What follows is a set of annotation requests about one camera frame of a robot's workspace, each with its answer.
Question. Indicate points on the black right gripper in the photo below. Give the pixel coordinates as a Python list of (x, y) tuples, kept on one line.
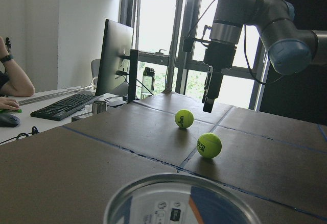
[(218, 56)]

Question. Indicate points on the Roland Garros tennis ball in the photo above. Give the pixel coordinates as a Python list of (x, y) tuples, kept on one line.
[(209, 145)]

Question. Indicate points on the white tennis ball can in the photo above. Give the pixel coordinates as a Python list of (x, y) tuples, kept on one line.
[(176, 198)]

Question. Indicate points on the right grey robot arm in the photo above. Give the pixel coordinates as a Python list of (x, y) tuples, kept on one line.
[(289, 49)]

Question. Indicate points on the Wilson tennis ball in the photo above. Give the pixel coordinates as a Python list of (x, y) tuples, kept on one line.
[(184, 118)]

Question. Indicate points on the green water bottle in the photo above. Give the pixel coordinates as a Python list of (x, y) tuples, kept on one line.
[(148, 82)]

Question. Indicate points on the black computer monitor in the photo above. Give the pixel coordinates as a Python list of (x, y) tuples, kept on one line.
[(118, 61)]

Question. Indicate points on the small metal cup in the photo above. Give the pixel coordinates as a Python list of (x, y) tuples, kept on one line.
[(99, 107)]

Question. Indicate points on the black keyboard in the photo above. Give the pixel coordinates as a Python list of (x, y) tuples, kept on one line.
[(65, 107)]

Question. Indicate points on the seated person in black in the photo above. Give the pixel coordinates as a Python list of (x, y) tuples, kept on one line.
[(15, 83)]

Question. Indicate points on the black computer mouse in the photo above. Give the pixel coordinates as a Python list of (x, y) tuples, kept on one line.
[(9, 121)]

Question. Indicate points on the aluminium frame post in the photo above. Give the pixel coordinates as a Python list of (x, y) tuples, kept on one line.
[(173, 47)]

